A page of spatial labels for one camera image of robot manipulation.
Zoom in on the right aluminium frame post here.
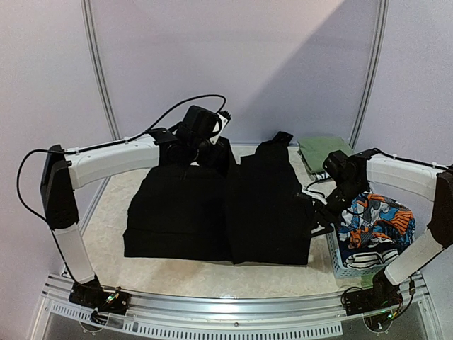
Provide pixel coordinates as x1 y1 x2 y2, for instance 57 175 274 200
349 0 389 149

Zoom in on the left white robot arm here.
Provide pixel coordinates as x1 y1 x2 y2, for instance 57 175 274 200
40 106 231 307

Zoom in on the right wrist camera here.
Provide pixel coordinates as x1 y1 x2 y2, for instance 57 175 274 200
323 150 349 179

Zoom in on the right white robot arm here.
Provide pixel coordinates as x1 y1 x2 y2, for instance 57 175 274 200
310 149 452 309

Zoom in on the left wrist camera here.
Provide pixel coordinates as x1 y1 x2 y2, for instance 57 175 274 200
182 105 218 139

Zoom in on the folded green shirt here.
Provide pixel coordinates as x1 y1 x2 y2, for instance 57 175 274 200
298 137 353 174

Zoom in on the light blue plastic basket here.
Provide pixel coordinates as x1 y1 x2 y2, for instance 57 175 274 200
326 232 384 279

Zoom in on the blue orange patterned cloth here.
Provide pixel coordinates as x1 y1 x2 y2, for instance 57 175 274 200
336 192 415 251

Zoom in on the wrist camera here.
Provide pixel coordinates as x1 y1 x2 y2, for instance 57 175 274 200
182 105 218 139
323 150 349 179

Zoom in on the aluminium frame post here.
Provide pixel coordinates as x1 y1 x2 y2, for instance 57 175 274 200
349 0 389 149
80 0 125 153

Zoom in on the folded black white shirt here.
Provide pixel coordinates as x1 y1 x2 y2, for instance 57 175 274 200
308 171 332 181

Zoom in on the black garment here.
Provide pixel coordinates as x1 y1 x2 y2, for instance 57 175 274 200
123 132 315 266

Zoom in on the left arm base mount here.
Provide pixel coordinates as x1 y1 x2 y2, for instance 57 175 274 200
69 277 132 315

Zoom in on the white striped cloth in basket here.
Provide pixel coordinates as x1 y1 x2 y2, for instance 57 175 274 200
343 249 398 271

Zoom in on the left aluminium frame post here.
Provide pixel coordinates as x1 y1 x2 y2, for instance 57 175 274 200
80 0 125 153

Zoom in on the aluminium front rail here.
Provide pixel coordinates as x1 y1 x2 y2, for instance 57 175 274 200
31 274 443 339

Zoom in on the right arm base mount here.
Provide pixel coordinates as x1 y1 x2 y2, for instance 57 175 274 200
340 286 403 316

